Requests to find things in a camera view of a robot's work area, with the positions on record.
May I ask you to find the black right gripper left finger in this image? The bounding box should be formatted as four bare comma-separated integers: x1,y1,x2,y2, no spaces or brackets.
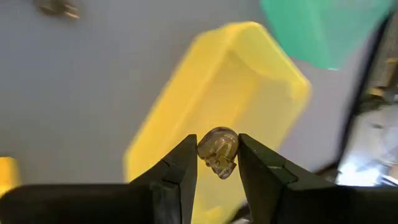
0,134,198,224

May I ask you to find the translucent yellow plastic bin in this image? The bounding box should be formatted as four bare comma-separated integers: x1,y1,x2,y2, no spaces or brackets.
123,21,312,224

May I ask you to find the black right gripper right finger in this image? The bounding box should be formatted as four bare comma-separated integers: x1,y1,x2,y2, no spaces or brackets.
237,133,398,224

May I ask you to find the translucent teal plastic bin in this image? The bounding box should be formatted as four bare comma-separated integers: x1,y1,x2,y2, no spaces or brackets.
259,0,395,70

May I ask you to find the black table frame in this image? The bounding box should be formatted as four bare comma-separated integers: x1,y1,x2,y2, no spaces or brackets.
313,12,398,175

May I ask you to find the yellow mesh basket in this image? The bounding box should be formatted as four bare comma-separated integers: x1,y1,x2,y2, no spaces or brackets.
0,156,22,197

